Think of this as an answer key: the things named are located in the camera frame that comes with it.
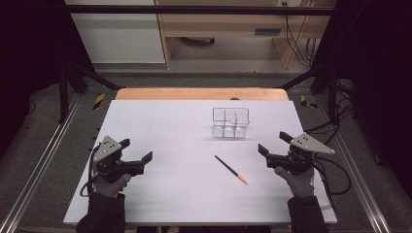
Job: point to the aluminium floor rail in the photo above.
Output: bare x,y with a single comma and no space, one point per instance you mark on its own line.
356,174
42,155

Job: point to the wooden table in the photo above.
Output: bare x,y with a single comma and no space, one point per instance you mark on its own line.
194,94

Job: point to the yellow clamp left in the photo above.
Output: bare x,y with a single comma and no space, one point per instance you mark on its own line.
99,101

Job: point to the yellow clamp right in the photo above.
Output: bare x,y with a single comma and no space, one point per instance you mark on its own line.
304,101

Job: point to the clear acrylic organizer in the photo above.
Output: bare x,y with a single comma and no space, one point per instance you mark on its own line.
230,124

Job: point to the person's left hand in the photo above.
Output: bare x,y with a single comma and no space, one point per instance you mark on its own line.
110,186

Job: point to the light wooden desk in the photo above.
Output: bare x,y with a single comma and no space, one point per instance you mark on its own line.
223,24

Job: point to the black horizontal frame bar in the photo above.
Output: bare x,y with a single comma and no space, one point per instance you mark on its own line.
194,10

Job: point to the person's right hand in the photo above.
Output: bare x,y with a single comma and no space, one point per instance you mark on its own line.
298,183

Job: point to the black pencil with orange end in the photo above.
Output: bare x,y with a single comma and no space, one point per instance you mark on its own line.
230,169

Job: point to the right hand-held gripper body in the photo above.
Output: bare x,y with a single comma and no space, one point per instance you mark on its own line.
298,155

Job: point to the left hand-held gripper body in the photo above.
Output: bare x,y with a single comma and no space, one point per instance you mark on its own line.
111,165

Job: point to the white board sheet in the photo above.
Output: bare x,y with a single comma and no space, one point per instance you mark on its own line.
181,194

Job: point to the black metal frame stand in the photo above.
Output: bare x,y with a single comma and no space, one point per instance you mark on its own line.
63,93
332,97

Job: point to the black curtain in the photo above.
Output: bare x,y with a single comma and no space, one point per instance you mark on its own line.
379,81
29,48

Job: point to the yellow clamp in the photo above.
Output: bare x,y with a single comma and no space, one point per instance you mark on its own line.
304,101
99,101

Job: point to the white cabinet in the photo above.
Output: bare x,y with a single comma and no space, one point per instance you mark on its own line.
120,39

